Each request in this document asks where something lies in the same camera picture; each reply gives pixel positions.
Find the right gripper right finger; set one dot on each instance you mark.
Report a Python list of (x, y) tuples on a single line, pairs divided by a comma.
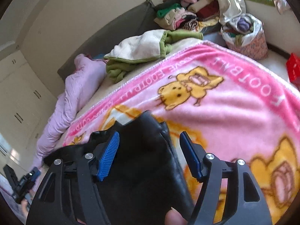
[(244, 201)]

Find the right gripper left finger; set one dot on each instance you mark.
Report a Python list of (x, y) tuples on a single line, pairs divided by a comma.
[(69, 194)]

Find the black leather jacket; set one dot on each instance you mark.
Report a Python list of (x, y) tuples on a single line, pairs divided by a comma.
[(145, 180)]

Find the bag of clothes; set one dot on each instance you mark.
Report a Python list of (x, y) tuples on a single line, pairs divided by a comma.
[(245, 35)]

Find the pile of folded clothes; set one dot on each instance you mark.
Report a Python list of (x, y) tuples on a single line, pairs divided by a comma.
[(191, 15)]

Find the person's right hand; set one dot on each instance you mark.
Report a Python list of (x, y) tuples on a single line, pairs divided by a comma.
[(173, 217)]

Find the white wardrobe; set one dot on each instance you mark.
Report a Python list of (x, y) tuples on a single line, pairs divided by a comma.
[(26, 106)]

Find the pink cartoon fleece blanket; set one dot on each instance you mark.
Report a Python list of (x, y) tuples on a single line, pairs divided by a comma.
[(231, 105)]

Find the lilac quilted duvet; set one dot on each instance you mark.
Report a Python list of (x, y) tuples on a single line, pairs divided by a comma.
[(79, 89)]

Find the red box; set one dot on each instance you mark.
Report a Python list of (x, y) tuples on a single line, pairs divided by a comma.
[(293, 69)]

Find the green and cream blanket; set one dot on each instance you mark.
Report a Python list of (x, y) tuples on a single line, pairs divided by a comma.
[(148, 47)]

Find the grey padded headboard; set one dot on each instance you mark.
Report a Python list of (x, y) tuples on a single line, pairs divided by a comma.
[(133, 22)]

